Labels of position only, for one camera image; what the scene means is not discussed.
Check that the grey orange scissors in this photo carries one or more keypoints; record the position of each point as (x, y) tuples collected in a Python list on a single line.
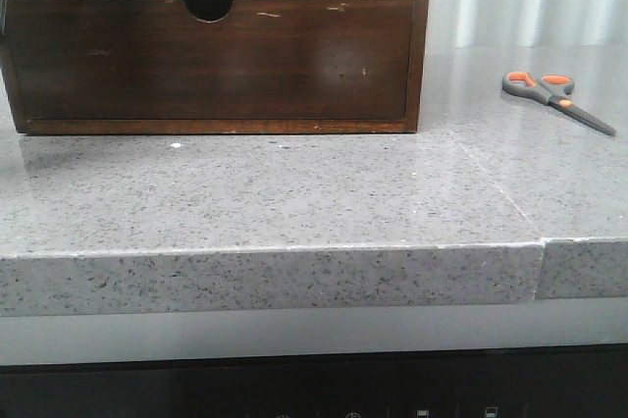
[(554, 91)]

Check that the dark wooden drawer cabinet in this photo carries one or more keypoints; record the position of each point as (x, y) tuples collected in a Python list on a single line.
[(212, 11)]

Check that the lower wooden drawer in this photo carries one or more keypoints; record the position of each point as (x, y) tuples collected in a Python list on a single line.
[(265, 59)]

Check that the black appliance control panel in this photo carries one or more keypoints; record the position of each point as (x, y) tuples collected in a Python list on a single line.
[(570, 381)]

